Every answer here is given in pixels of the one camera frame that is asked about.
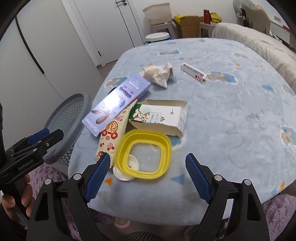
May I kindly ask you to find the red patterned snack wrapper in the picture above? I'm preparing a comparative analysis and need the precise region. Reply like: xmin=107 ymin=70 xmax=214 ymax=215
xmin=95 ymin=99 xmax=138 ymax=169

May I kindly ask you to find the white round cup lid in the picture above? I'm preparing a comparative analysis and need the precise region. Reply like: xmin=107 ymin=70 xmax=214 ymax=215
xmin=112 ymin=153 xmax=141 ymax=182

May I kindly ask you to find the white green milk carton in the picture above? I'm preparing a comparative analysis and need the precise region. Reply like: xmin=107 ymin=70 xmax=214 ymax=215
xmin=129 ymin=99 xmax=188 ymax=137

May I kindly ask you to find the purple cartoon toothpaste box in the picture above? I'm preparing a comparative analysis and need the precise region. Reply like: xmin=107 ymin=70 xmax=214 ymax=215
xmin=82 ymin=74 xmax=151 ymax=137

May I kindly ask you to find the small red white box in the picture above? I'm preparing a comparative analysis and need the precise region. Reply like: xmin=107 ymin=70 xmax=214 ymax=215
xmin=181 ymin=63 xmax=206 ymax=83

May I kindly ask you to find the white paper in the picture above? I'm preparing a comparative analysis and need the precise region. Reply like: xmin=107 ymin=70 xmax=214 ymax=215
xmin=139 ymin=62 xmax=175 ymax=89

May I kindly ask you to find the grey perforated trash basket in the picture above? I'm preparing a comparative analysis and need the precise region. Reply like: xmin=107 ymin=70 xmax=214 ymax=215
xmin=44 ymin=92 xmax=92 ymax=166

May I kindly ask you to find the person left hand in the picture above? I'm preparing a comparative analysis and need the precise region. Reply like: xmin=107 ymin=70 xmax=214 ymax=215
xmin=2 ymin=174 xmax=35 ymax=227

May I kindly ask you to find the purple fluffy rug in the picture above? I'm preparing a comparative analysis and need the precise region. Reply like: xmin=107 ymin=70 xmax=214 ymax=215
xmin=29 ymin=164 xmax=295 ymax=240

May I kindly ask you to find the light blue patterned blanket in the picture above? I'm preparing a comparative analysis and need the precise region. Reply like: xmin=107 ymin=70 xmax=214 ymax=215
xmin=89 ymin=39 xmax=295 ymax=225

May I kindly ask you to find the white door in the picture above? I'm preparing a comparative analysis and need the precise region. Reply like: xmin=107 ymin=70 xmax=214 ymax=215
xmin=62 ymin=1 xmax=144 ymax=66

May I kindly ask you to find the white blue round stool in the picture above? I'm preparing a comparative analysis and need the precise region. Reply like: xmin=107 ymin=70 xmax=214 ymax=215
xmin=144 ymin=32 xmax=171 ymax=44

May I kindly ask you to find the beige bed cover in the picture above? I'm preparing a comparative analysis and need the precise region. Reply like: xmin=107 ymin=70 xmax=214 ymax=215
xmin=212 ymin=23 xmax=296 ymax=91

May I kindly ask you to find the translucent storage bin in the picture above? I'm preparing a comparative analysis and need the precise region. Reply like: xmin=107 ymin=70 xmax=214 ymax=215
xmin=142 ymin=3 xmax=172 ymax=26

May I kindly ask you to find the grey plastic stool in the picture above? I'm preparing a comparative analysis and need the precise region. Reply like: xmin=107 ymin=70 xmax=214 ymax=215
xmin=199 ymin=22 xmax=217 ymax=38
xmin=149 ymin=22 xmax=179 ymax=39

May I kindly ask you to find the brown cardboard box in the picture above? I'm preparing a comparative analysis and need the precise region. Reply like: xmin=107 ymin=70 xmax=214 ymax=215
xmin=173 ymin=16 xmax=204 ymax=39

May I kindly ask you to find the yellow cloth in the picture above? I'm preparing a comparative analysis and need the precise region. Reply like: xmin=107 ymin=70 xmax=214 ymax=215
xmin=210 ymin=12 xmax=222 ymax=24

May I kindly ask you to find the red water bottle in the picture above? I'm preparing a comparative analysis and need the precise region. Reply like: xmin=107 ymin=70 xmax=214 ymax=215
xmin=203 ymin=9 xmax=211 ymax=25

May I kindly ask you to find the grey chair with clothes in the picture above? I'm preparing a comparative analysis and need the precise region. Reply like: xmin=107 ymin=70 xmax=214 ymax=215
xmin=233 ymin=1 xmax=270 ymax=35

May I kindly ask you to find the black wardrobe handle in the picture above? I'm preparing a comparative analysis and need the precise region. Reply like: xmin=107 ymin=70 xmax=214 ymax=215
xmin=14 ymin=16 xmax=46 ymax=75

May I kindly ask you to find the black door handle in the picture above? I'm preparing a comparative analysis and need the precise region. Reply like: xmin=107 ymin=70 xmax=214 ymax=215
xmin=116 ymin=0 xmax=127 ymax=6

